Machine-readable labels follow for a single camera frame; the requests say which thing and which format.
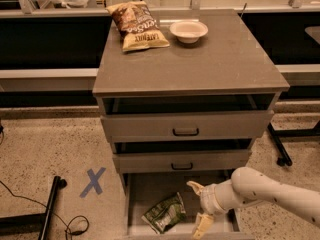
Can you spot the bottom grey drawer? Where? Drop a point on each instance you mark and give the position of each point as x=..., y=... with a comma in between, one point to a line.
x=147, y=189

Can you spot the black stand leg right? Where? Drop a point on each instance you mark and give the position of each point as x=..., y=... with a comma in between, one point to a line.
x=284, y=158

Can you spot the green jalapeno chip bag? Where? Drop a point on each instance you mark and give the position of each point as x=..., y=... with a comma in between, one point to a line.
x=166, y=214

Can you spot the black stand leg left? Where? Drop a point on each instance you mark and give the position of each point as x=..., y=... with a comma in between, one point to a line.
x=40, y=222

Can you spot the brown yellow chip bag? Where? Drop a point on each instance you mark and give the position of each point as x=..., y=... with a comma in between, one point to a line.
x=137, y=27

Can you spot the blue tape cross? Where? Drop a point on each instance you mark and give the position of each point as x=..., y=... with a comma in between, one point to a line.
x=93, y=182

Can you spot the white paper bowl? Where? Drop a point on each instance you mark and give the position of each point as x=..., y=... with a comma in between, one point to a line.
x=188, y=32

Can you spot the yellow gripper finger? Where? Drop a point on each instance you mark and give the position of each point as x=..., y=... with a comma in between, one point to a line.
x=197, y=188
x=203, y=223

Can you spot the grey drawer cabinet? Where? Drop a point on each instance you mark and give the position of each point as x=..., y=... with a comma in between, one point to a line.
x=224, y=71

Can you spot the grey drawer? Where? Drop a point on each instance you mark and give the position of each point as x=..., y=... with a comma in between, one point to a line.
x=147, y=189
x=185, y=126
x=180, y=161

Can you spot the top grey drawer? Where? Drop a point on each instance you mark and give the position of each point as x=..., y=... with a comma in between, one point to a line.
x=185, y=126

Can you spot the black stand leg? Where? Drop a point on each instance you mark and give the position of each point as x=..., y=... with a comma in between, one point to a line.
x=40, y=222
x=284, y=158

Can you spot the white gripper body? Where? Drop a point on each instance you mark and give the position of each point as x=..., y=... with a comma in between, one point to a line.
x=208, y=199

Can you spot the middle grey drawer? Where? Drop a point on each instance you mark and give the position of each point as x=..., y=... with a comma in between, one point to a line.
x=180, y=161

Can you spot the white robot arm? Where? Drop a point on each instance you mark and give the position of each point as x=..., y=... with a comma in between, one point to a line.
x=248, y=187

